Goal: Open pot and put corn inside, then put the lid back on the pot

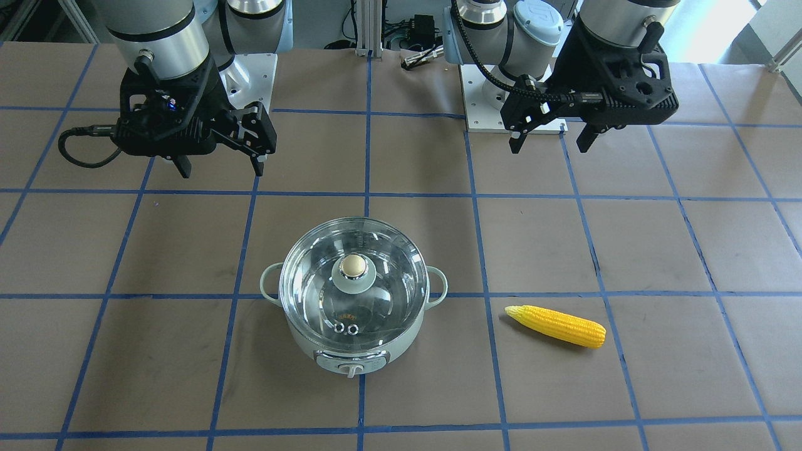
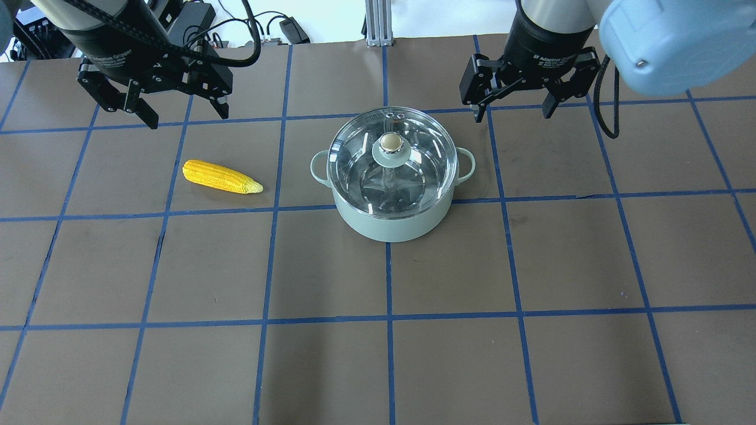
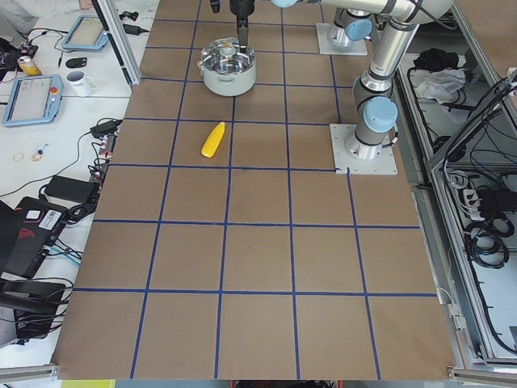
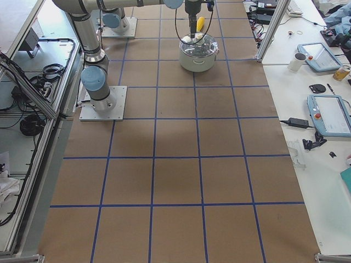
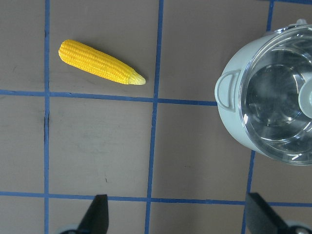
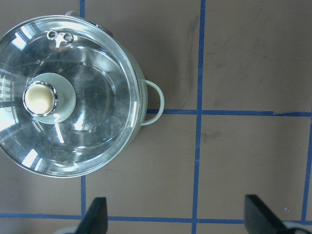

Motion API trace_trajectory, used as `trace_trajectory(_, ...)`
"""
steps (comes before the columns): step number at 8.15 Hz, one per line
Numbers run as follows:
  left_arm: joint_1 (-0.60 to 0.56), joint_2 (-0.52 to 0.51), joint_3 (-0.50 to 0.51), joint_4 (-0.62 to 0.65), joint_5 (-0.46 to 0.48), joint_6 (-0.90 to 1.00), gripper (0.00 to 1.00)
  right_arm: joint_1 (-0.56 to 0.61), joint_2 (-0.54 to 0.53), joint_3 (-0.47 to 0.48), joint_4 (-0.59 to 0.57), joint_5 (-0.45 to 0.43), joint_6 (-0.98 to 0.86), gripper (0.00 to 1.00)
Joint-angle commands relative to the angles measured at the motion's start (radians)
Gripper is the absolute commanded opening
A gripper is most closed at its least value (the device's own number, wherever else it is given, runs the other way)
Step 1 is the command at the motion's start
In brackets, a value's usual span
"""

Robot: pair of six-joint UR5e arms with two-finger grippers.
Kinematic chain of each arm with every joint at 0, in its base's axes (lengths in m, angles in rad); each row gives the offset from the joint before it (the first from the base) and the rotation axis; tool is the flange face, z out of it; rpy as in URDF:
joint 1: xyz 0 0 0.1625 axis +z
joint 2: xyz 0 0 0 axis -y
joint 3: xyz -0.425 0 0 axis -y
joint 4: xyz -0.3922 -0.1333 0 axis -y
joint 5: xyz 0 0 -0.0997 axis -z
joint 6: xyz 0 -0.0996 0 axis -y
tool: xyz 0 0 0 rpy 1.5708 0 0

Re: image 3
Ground glass pot lid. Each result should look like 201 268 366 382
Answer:
198 37 255 75

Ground white electric cooking pot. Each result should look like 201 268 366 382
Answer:
197 37 256 97

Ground yellow corn cob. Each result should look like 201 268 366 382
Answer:
201 122 225 158

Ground upper blue teach pendant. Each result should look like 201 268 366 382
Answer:
61 15 109 52

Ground blue teach pendant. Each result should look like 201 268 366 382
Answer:
2 74 63 128
61 15 109 52

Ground black computer mouse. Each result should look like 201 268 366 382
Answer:
65 57 87 69

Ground white mug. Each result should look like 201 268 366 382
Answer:
66 70 98 97

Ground small black power adapter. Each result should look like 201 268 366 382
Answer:
90 119 123 138

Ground black cloth bundle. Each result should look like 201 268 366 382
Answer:
414 48 459 72

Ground white crumpled cloth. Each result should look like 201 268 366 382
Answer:
415 70 465 103

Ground yellow drink can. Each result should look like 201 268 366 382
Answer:
17 56 42 77

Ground lower blue teach pendant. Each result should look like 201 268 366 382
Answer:
2 74 63 128

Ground black power adapter brick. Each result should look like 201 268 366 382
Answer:
44 175 99 204

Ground black laptop with sticker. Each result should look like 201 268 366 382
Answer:
1 196 68 279

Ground aluminium frame post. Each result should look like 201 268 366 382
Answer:
92 0 141 87

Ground coiled black cables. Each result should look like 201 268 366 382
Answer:
463 217 511 269

